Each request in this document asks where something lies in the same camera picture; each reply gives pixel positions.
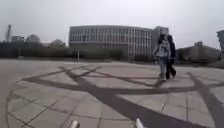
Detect large grey curved building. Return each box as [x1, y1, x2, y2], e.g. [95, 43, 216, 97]
[68, 24, 170, 63]

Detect person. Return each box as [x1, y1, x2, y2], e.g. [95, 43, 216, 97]
[152, 33, 172, 82]
[165, 34, 178, 81]

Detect robot's own part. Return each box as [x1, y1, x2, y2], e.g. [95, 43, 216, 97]
[134, 118, 146, 128]
[69, 120, 81, 128]

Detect row of trees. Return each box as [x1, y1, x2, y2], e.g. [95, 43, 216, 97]
[0, 33, 155, 62]

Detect grey paved plaza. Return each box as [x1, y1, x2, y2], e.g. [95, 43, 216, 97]
[0, 58, 224, 128]

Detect low grey building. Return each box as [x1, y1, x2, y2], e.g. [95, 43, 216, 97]
[175, 41, 222, 64]

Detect tall distant tower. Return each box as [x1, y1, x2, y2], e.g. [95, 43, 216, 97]
[4, 24, 13, 43]

